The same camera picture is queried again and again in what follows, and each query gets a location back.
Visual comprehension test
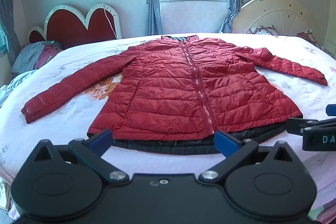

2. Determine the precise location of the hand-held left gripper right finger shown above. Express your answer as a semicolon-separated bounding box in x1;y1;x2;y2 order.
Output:
198;131;298;183

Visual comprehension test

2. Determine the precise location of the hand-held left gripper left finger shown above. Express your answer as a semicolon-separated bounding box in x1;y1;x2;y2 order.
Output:
34;129;130;183

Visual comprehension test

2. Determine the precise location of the red puffer jacket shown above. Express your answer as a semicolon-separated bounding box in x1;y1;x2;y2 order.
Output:
21;34;328;155

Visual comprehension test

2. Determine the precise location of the floral bedspread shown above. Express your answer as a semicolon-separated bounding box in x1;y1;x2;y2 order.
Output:
0;34;336;224

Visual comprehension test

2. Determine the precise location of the red patterned pillow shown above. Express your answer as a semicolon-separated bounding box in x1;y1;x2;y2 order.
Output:
297;30;322;50

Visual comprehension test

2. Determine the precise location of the dark patterned cushion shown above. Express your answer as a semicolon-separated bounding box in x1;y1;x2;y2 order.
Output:
248;25;279;36

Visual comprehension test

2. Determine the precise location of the blue and pink pillow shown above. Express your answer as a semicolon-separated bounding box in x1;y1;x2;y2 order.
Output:
10;40;63;75

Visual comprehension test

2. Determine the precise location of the white round headboard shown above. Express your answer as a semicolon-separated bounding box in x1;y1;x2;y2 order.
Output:
232;0;330;38

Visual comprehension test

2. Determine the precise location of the red heart-shaped headboard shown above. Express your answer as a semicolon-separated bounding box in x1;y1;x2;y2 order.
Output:
28;3;122;50

